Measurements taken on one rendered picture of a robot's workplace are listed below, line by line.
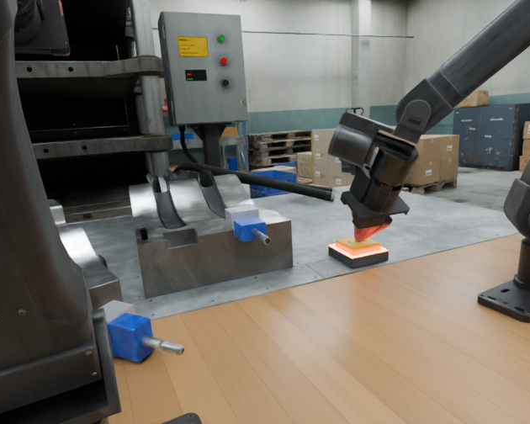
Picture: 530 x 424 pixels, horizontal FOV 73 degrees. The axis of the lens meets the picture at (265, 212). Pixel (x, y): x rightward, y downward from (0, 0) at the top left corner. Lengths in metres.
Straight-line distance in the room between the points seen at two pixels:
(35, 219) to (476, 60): 0.52
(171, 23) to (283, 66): 6.67
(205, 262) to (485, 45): 0.50
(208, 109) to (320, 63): 7.11
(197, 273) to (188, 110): 0.93
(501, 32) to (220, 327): 0.52
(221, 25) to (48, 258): 1.38
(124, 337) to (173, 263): 0.17
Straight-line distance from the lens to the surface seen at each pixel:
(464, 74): 0.56
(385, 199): 0.59
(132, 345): 0.46
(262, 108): 7.78
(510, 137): 7.40
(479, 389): 0.44
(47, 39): 0.55
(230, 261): 0.61
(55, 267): 0.21
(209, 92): 1.47
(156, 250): 0.58
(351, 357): 0.44
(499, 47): 0.57
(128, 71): 1.32
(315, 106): 8.33
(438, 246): 0.79
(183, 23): 1.50
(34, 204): 0.18
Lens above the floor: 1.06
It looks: 14 degrees down
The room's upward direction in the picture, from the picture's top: 4 degrees counter-clockwise
